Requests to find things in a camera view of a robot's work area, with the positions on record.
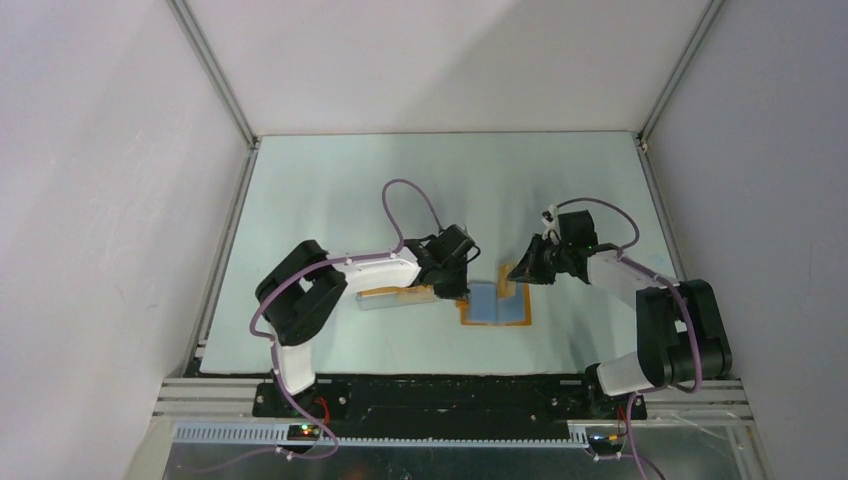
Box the clear plastic card box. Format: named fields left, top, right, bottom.
left=354, top=284, right=440, bottom=313

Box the orange card holder wallet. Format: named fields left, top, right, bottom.
left=455, top=280, right=533, bottom=327

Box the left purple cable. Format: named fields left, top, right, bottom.
left=248, top=178, right=444, bottom=462

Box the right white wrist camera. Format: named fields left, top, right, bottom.
left=541, top=204, right=561, bottom=245

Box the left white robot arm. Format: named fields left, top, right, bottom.
left=249, top=224, right=481, bottom=417

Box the aluminium frame post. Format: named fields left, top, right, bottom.
left=168, top=0, right=258, bottom=372
left=638, top=1, right=728, bottom=279

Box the grey slotted cable duct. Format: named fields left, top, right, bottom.
left=173, top=422, right=589, bottom=449

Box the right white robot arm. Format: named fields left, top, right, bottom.
left=508, top=207, right=732, bottom=418

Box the gold credit card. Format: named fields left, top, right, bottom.
left=496, top=263, right=517, bottom=299
left=360, top=286, right=435, bottom=306

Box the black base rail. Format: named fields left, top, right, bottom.
left=252, top=374, right=647, bottom=439

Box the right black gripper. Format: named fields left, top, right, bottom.
left=507, top=233, right=571, bottom=285

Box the right aluminium frame post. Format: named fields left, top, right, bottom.
left=638, top=1, right=728, bottom=279

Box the left aluminium frame post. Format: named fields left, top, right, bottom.
left=168, top=0, right=258, bottom=372

